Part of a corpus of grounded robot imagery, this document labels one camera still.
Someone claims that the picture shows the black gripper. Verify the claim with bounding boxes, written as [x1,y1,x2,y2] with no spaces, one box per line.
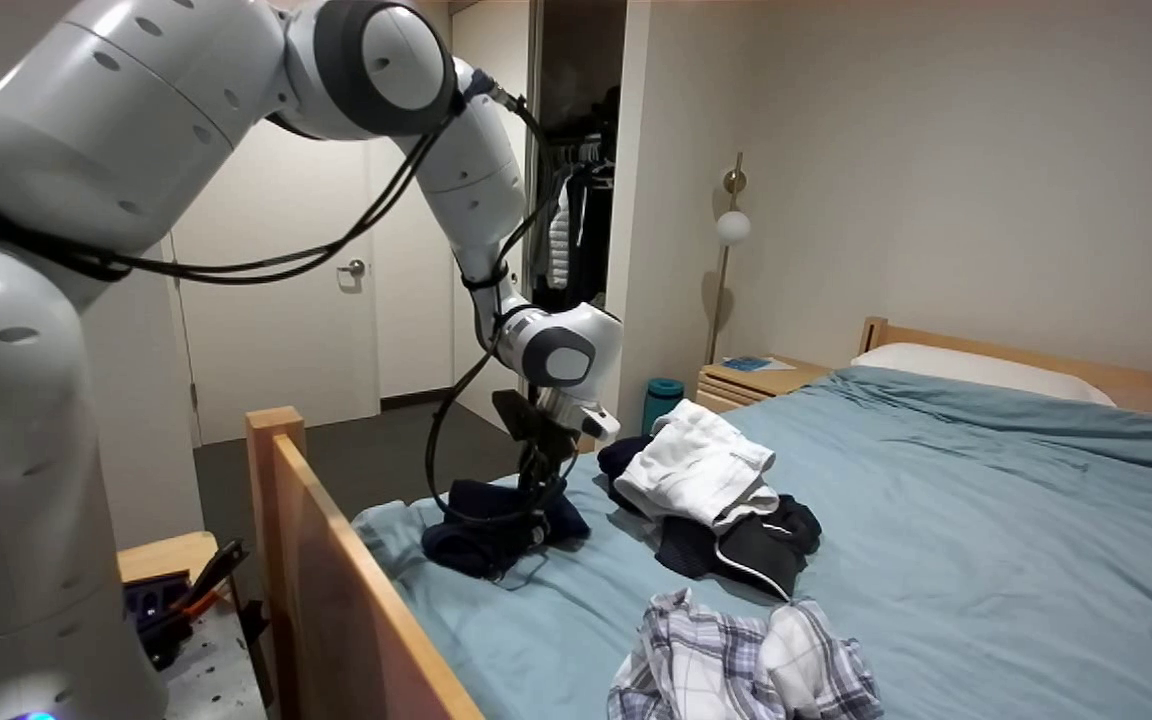
[486,385,585,535]

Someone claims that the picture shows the black navy cloth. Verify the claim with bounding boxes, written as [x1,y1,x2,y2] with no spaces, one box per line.
[419,475,597,580]

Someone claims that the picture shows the white folded cloth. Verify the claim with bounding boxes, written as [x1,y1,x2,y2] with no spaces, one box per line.
[611,395,783,535]

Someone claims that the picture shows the dark cloth with white stripe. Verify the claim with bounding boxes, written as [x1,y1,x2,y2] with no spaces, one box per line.
[597,432,827,603]

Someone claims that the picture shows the plaid checked cloth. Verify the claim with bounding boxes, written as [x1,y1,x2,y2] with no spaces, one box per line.
[603,585,888,720]

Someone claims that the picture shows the teal waste bin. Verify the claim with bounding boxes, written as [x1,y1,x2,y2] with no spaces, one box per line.
[634,376,690,440]

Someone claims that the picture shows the wooden nightstand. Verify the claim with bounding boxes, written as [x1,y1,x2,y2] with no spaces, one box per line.
[690,354,834,422]

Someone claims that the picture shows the blue book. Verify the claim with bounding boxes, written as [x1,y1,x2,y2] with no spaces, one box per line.
[720,354,778,379]

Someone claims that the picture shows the bed with blue sheet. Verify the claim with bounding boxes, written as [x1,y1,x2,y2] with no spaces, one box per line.
[244,315,1152,720]

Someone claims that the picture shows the hanging closet clothes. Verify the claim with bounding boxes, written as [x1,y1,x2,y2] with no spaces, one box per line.
[528,121,619,322]

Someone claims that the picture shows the white room door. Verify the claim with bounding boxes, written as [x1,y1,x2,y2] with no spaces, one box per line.
[170,117,387,453]

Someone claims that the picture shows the brass lamp with globe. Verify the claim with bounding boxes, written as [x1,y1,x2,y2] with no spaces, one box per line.
[700,150,755,369]

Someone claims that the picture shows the light wooden board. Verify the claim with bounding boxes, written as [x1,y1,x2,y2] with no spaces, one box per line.
[112,528,227,591]

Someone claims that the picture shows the white pillow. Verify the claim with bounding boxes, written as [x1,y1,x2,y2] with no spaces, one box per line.
[852,339,1118,411]

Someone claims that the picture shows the light blue bed duvet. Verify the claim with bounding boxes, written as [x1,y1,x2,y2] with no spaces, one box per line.
[353,366,1152,720]

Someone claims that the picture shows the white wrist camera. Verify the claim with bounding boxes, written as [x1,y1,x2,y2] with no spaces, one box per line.
[573,406,623,446]

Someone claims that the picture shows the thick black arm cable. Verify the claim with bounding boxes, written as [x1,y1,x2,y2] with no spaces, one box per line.
[0,117,462,289]

